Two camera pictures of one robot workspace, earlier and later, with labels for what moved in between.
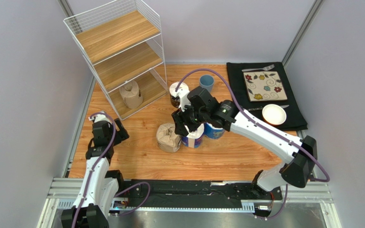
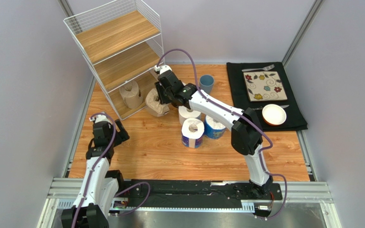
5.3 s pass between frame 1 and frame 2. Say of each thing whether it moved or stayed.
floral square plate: stayed
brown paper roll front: moved
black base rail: stayed
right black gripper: moved
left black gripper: stayed
